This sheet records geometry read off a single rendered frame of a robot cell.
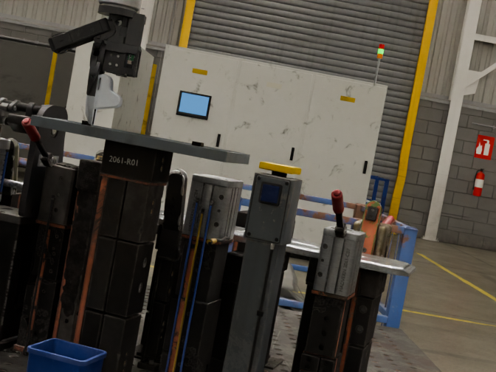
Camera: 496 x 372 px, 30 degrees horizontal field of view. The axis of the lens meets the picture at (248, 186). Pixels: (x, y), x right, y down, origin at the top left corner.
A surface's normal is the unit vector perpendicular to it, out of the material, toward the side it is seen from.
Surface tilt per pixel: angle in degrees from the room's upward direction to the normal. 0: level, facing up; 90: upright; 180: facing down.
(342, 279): 90
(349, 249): 90
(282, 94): 90
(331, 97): 90
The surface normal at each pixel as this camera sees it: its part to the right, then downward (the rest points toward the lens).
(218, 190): -0.28, 0.00
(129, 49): 0.03, 0.06
